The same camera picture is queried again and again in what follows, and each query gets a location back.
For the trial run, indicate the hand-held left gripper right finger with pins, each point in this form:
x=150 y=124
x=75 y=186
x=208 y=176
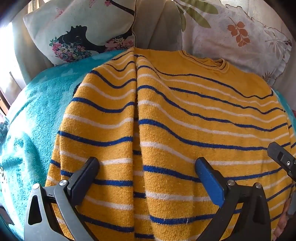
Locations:
x=211 y=182

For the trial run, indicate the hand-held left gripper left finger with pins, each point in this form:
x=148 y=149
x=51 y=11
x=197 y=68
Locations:
x=83 y=176

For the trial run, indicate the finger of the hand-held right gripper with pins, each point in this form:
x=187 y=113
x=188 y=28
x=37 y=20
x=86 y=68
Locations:
x=281 y=157

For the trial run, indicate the yellow striped knit sweater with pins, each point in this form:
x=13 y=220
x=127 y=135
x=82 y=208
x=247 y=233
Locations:
x=175 y=129

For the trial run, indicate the person's right hand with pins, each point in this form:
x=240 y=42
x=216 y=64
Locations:
x=284 y=223

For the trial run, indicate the teal printed fleece blanket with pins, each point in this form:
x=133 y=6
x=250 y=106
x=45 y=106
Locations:
x=37 y=109

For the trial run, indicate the leaf print pillow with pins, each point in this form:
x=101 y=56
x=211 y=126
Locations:
x=233 y=30

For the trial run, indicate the bird print cushion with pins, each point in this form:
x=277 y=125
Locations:
x=76 y=32

